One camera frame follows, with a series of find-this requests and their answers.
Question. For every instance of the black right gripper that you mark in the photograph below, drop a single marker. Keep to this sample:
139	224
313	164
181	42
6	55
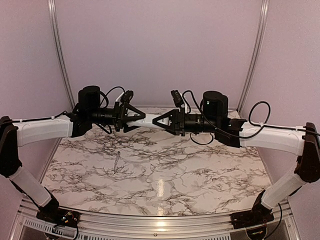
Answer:
177	125

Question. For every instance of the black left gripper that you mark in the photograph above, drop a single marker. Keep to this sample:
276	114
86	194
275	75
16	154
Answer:
120	113

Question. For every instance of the white remote control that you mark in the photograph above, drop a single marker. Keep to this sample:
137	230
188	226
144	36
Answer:
147	122

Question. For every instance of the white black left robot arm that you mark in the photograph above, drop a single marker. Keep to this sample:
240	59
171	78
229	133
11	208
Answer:
86	113

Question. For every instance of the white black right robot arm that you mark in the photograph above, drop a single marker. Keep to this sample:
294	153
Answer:
302	141

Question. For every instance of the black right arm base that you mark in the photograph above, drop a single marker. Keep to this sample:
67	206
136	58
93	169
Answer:
258	215

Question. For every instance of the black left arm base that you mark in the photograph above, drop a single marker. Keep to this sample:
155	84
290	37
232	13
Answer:
52	213

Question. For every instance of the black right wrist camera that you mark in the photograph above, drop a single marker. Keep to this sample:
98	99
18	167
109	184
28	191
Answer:
177	98

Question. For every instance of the clear handle tester screwdriver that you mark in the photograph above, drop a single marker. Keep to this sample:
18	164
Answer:
116	162

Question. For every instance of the left aluminium frame post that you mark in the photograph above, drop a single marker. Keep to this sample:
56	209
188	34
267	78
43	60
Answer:
59	52

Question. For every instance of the aluminium frame post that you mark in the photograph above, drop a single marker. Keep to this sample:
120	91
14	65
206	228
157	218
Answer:
59	52
258	43

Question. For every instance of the aluminium front frame rail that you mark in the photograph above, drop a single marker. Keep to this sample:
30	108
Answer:
105	226

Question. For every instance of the right aluminium frame post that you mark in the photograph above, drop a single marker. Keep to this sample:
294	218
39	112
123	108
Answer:
258	43

